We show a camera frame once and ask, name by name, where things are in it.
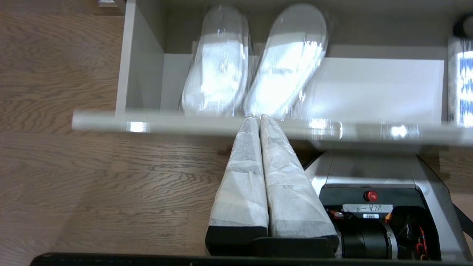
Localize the white tissue pack blue print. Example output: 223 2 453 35
447 35 473 128

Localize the white slipper in plastic wrap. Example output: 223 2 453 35
180 4 252 118
243 3 330 119

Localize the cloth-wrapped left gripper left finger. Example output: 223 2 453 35
206 115 269 256

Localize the glossy white drawer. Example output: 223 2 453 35
72 0 473 148

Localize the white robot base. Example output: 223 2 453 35
305 150 473 261

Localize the black tape roll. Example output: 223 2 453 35
454 14 473 38

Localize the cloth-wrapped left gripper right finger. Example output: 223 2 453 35
260 115 341 257

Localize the black cylindrical motor housing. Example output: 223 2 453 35
340 220 398 259

